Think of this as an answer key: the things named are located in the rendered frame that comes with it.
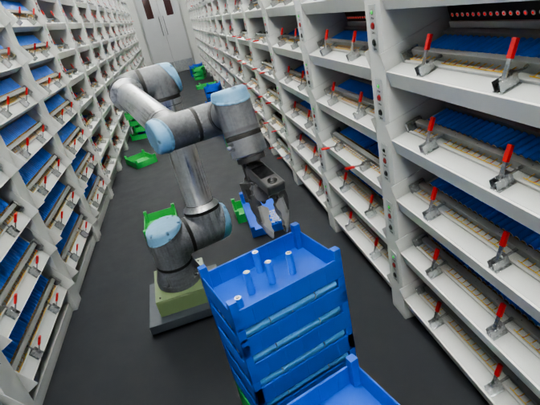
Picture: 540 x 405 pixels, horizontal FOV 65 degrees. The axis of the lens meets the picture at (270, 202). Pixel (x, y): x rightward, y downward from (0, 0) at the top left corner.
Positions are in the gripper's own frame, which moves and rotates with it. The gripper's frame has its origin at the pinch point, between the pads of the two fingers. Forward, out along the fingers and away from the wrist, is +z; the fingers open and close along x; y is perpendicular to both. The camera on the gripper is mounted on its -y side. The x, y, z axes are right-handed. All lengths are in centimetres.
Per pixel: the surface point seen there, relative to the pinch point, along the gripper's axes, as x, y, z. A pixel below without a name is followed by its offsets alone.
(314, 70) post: -66, 65, -39
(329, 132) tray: -68, 71, -12
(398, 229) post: -44.3, 11.6, 20.0
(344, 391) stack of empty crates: 5.6, -19.2, 34.0
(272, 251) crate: 0.2, 9.7, 7.3
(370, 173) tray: -52, 29, 4
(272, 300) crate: 11.0, -9.6, 11.5
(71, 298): 62, 121, 23
